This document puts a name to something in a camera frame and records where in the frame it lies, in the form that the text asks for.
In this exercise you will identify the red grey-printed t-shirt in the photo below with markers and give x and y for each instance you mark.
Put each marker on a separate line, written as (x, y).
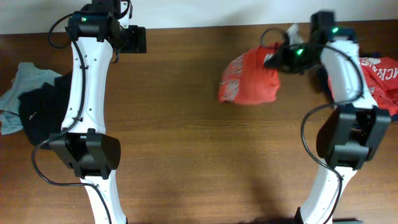
(245, 81)

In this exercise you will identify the red printed t-shirt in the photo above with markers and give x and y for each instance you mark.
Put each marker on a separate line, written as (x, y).
(379, 74)

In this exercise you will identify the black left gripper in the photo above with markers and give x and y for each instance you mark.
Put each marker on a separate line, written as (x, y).
(137, 40)

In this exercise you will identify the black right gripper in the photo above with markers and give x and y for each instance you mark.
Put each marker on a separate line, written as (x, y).
(282, 61)

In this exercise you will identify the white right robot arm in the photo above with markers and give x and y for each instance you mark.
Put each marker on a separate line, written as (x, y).
(352, 134)

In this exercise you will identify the black garment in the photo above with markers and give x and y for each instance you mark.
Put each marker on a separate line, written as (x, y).
(43, 109)

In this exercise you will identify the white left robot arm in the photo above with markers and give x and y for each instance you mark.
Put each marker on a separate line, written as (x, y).
(83, 145)

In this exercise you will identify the grey garment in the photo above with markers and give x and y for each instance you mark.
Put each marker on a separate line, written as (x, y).
(27, 78)

